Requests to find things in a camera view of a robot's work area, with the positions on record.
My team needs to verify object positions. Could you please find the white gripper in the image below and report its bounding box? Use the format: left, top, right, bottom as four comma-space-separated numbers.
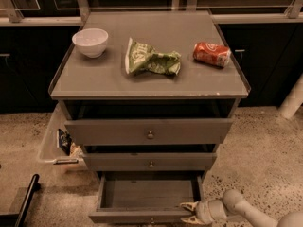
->
180, 200, 221, 225

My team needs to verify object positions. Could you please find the grey bottom drawer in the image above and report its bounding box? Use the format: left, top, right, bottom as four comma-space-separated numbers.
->
89, 171, 203, 224

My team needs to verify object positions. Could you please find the grey drawer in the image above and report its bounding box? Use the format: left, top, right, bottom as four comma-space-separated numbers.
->
82, 153, 217, 171
89, 171, 203, 224
65, 118, 232, 146

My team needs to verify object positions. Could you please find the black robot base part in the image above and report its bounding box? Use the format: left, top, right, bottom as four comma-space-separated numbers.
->
0, 174, 41, 227

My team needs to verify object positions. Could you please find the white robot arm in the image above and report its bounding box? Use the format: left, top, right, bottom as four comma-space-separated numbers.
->
183, 80, 303, 227

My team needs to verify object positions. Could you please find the grey top drawer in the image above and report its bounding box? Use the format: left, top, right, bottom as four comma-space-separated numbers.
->
65, 118, 232, 146

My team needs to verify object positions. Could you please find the grey middle drawer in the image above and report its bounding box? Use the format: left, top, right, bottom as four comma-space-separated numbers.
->
82, 153, 217, 171

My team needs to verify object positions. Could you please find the grey drawer cabinet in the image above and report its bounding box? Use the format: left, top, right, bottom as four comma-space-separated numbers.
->
47, 10, 252, 187

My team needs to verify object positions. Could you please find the dark snack package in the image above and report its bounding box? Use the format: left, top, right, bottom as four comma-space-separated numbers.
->
57, 129, 72, 155

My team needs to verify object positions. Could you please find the clear plastic bin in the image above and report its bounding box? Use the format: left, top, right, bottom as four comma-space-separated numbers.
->
37, 104, 87, 171

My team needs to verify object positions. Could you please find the red soda can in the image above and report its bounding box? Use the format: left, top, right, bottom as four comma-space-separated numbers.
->
193, 42, 231, 68

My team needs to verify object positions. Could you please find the green crumpled chip bag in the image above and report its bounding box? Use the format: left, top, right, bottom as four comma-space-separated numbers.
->
125, 38, 181, 75

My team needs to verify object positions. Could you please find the white bowl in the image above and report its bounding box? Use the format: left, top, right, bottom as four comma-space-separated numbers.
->
72, 28, 109, 58

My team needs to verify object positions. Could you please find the metal railing frame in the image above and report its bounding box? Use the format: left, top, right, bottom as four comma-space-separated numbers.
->
0, 0, 303, 26

